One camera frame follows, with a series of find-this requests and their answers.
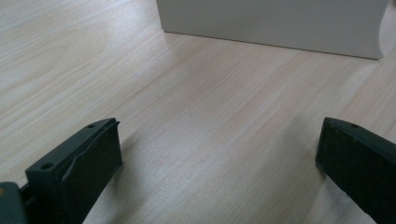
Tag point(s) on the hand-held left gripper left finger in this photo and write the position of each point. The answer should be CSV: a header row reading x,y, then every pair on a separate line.
x,y
77,174

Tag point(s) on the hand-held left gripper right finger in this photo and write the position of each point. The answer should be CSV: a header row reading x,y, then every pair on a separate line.
x,y
358,161

